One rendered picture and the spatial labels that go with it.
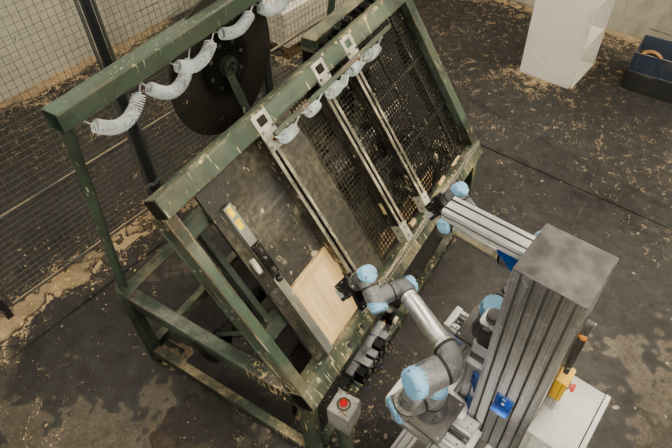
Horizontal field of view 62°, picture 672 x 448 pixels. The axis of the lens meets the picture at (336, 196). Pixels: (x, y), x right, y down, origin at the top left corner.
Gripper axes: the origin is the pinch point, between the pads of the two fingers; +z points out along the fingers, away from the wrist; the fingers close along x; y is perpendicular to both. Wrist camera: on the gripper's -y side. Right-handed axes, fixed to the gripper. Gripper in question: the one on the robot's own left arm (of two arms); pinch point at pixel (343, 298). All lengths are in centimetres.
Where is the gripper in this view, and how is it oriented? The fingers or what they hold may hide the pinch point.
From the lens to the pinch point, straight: 257.9
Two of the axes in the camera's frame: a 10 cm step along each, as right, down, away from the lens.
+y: -6.8, -7.3, 0.9
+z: -3.2, 4.1, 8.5
